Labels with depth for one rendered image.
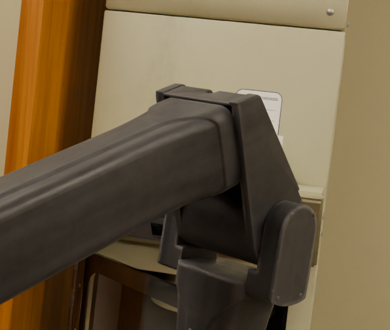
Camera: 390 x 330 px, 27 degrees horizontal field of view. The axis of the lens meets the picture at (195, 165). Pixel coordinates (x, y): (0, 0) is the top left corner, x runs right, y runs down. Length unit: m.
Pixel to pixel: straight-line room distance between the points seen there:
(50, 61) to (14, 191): 0.66
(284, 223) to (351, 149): 0.96
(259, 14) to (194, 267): 0.56
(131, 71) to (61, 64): 0.10
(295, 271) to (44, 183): 0.20
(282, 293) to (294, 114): 0.54
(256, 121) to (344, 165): 0.98
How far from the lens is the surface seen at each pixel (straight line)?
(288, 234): 0.55
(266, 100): 1.07
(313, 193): 0.96
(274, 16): 1.08
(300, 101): 1.07
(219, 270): 0.58
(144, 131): 0.49
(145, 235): 1.06
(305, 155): 1.07
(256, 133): 0.53
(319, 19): 1.08
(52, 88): 1.10
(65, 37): 1.14
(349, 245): 1.51
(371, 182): 1.50
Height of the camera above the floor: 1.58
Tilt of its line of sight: 3 degrees down
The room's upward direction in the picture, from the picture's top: 7 degrees clockwise
